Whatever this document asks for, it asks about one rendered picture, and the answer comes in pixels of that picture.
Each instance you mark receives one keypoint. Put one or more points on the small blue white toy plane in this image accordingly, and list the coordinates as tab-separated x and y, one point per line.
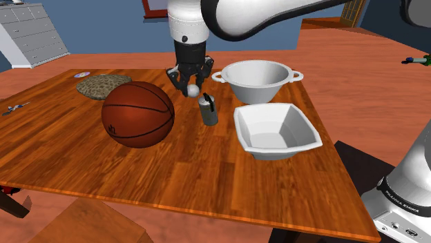
15	108

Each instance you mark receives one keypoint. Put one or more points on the dark block with red part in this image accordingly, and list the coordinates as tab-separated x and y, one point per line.
11	202

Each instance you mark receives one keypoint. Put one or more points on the dark robot stand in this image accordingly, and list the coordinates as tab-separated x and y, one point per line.
358	168

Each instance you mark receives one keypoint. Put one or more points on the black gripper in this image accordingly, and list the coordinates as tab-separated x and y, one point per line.
190	55

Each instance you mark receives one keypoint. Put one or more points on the small shiny disc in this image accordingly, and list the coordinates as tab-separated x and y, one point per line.
82	74

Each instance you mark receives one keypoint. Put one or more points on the wooden lattice door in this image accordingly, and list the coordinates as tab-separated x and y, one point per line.
353	11

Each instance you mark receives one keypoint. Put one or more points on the wooden box stool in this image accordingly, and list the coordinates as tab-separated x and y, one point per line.
91	223

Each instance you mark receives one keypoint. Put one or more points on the grey canister with black lever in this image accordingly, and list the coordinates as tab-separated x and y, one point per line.
208	112

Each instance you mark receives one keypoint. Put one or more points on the orange basketball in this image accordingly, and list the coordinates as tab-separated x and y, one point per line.
137	114

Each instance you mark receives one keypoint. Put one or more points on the green and blue tool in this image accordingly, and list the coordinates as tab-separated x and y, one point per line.
417	60

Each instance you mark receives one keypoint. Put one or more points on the grey chest of drawers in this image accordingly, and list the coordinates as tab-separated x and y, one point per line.
32	32

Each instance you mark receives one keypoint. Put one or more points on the white square bowl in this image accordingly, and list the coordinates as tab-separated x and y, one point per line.
276	133

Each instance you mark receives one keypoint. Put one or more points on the wooden table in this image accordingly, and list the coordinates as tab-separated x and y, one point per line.
168	175

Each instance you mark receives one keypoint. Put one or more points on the tan speckled flat cushion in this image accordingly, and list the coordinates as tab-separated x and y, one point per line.
101	86

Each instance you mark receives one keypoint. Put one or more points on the red framed wall picture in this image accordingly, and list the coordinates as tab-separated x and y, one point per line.
153	12

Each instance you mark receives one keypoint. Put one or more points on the small white ball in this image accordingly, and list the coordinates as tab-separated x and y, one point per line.
193	91

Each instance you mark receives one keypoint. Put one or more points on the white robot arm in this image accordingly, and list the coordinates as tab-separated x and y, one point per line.
242	16

